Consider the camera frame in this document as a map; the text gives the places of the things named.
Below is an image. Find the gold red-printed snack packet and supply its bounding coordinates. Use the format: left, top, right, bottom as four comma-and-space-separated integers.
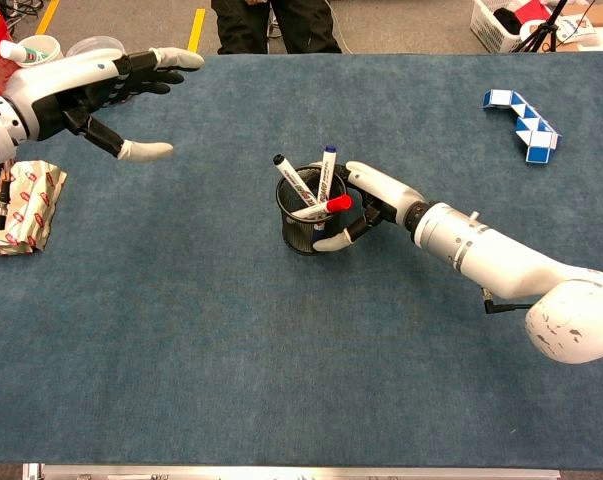
0, 159, 68, 257

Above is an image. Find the black tripod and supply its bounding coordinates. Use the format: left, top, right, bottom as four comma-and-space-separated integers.
513, 0, 570, 54

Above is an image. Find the black item in basket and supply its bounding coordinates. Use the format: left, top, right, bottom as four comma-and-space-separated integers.
493, 7, 522, 36

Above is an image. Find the black-capped whiteboard marker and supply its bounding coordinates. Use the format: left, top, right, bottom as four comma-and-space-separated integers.
272, 153, 320, 207

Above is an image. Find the clear jar of clips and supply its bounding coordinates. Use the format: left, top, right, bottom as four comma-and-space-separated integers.
65, 35, 127, 59

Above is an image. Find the person in black trousers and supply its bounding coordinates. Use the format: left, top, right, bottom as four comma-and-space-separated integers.
210, 0, 343, 55

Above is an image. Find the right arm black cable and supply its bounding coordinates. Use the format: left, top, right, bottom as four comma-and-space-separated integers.
480, 287, 535, 316

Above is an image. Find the blue white snake puzzle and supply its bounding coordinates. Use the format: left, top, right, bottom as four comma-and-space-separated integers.
482, 88, 563, 165

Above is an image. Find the blue-capped whiteboard marker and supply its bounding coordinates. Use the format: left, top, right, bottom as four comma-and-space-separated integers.
316, 144, 338, 201

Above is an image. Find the white green toothpaste tube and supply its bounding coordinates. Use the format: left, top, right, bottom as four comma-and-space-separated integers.
0, 39, 52, 66

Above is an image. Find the red item in basket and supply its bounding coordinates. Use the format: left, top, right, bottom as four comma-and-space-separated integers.
510, 0, 552, 24

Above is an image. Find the black mesh pen cup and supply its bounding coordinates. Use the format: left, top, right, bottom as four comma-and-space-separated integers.
274, 164, 352, 256

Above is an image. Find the red-capped whiteboard marker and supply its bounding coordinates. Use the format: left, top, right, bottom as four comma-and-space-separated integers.
290, 193, 354, 221

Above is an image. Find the aluminium table edge rail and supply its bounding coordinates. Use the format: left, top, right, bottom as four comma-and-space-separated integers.
22, 463, 562, 480

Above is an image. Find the blue felt table cloth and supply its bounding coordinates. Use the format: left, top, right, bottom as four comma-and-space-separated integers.
0, 52, 603, 471

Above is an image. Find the short yellow floor tape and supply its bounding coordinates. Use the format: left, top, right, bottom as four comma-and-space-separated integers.
185, 8, 207, 54

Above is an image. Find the white paper cup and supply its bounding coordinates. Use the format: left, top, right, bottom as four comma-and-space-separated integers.
18, 34, 65, 69

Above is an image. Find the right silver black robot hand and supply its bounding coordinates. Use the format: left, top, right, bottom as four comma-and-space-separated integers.
313, 160, 427, 253

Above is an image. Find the white plastic basket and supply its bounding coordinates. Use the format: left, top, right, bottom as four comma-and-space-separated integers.
469, 0, 552, 54

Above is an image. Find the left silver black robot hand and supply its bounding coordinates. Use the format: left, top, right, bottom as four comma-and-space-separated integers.
3, 46, 206, 164

